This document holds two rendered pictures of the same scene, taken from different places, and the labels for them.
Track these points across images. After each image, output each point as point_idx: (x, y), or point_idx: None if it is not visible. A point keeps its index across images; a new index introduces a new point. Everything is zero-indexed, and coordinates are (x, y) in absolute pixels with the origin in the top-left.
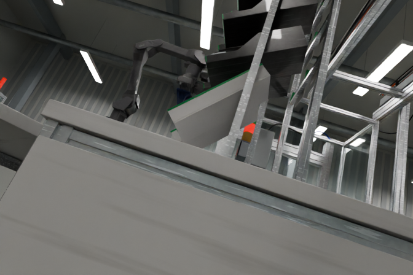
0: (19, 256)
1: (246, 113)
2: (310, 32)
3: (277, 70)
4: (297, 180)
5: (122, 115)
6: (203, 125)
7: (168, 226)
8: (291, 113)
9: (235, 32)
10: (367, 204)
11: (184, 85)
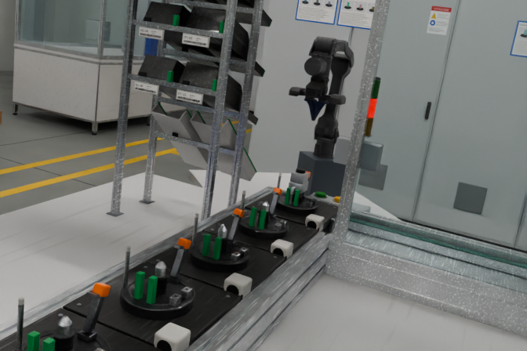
0: None
1: (202, 132)
2: None
3: (172, 90)
4: (74, 193)
5: (316, 144)
6: (194, 156)
7: None
8: (214, 108)
9: (201, 62)
10: (51, 200)
11: (301, 95)
